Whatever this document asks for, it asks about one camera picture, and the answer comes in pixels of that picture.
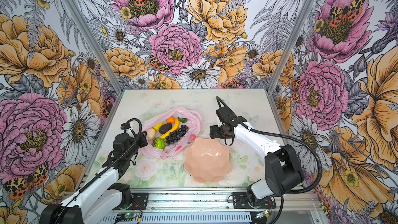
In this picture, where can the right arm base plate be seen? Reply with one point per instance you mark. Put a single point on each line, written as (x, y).
(240, 200)

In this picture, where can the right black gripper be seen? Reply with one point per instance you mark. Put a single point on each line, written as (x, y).
(214, 134)

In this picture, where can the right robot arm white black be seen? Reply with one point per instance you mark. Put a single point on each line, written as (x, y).
(282, 172)

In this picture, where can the circuit board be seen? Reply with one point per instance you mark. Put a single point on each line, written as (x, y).
(262, 214)
(127, 217)

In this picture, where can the dark fake grape bunch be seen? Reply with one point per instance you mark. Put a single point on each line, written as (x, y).
(175, 136)

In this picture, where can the yellow fake banana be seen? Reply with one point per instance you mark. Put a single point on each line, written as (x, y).
(174, 128)

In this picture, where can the beige fake potato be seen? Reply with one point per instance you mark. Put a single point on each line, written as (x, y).
(151, 133)

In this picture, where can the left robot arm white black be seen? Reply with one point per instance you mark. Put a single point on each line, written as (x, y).
(103, 193)

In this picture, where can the pink plastic bag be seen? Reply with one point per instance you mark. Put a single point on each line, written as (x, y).
(194, 124)

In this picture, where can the pink scalloped bowl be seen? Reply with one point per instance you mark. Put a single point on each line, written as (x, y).
(207, 160)

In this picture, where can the orange fake fruit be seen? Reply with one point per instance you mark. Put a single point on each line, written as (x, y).
(171, 120)

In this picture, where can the white vented cable duct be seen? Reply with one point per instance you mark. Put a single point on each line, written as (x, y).
(184, 218)

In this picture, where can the dark green fake fruit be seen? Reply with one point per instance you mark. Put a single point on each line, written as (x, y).
(182, 120)

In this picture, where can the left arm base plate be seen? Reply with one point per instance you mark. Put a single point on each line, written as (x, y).
(139, 201)

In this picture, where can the yellow fake lemon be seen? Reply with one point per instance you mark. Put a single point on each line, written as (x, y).
(157, 127)

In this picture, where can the green fake lime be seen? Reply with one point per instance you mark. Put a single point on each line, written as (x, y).
(159, 143)

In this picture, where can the left circuit board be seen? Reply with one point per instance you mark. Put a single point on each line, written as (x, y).
(127, 217)

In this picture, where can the right circuit board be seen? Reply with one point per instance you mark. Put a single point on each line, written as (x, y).
(262, 214)

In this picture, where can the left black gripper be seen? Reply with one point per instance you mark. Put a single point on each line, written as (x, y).
(143, 142)

